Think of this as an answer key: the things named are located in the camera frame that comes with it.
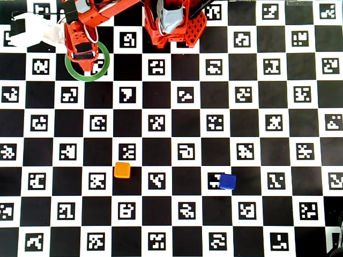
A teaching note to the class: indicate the orange cube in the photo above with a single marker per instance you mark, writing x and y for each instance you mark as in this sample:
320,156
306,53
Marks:
122,170

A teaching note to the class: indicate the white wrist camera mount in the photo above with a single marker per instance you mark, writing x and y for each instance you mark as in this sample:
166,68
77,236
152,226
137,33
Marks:
40,29

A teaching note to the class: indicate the red robot arm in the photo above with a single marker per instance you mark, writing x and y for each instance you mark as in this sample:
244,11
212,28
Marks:
152,32

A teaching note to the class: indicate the blue cube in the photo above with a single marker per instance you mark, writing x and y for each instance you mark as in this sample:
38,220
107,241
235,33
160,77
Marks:
227,181

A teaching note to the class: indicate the black white marker board mat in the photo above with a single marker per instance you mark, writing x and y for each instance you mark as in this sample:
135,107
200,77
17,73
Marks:
187,128

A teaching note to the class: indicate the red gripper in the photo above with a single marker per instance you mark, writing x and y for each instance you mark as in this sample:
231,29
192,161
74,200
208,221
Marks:
84,56

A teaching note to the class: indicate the grey duct tape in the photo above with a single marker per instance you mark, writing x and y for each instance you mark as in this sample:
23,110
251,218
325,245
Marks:
171,18

